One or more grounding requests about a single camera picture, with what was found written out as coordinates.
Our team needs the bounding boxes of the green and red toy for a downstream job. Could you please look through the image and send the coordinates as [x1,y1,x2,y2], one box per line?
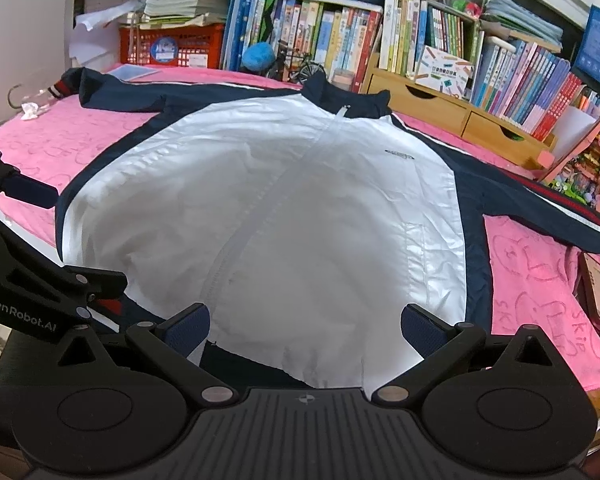
[447,0,483,18]

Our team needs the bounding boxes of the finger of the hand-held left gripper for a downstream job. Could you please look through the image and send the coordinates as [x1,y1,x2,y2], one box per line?
[0,212,128,322]
[0,147,58,211]

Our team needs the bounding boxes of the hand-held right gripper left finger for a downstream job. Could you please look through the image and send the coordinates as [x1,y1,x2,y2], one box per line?
[55,302,240,407]

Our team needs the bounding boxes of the wooden desk organizer with drawers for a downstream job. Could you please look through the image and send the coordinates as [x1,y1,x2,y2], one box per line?
[360,52,556,168]

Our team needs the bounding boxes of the navy and white jacket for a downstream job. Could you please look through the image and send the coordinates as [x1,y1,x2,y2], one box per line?
[47,67,600,391]

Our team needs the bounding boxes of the blue display box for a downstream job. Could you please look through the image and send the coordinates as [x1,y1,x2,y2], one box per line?
[572,5,600,86]

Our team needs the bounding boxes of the stack of light blue folders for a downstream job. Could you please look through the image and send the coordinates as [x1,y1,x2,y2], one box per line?
[482,0,563,53]

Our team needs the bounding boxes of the light blue booklet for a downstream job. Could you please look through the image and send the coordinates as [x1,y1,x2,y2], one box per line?
[115,64,161,82]

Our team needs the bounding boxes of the row of tall thin books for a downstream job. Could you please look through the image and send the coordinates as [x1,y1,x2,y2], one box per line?
[222,0,272,72]

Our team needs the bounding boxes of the loose white paper sheets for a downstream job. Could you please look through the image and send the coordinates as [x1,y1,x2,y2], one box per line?
[70,0,146,68]

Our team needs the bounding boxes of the white pencil print box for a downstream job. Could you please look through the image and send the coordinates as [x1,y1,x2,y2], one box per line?
[414,45,476,101]

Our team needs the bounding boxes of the miniature bicycle model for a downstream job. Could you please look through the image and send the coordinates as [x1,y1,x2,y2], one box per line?
[277,40,326,83]

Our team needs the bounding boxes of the small tan box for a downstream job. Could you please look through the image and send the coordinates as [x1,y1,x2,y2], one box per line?
[332,67,356,92]

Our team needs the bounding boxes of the row of colourful children's books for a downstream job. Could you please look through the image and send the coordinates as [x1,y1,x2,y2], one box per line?
[270,0,383,92]

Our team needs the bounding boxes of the row of green white books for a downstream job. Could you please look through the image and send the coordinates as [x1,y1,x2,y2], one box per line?
[379,0,483,81]

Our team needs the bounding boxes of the clear clothes hanger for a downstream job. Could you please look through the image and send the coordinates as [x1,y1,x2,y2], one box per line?
[7,82,56,111]

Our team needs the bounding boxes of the pink printed blanket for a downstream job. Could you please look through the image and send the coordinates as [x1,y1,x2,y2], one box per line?
[0,62,600,401]

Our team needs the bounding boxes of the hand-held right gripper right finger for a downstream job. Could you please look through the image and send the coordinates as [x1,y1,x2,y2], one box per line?
[372,302,556,408]

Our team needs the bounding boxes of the blue plush ball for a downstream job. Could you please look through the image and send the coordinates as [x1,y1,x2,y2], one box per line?
[242,42,277,73]

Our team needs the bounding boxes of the row of pastel spine books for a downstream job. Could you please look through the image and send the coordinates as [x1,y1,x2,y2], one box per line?
[472,40,587,142]

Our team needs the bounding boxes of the red plastic crate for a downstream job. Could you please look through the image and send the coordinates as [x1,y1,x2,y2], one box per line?
[117,24,226,70]

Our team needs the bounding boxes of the pink wooden toy stand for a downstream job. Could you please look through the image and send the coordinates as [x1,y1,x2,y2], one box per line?
[540,115,600,211]

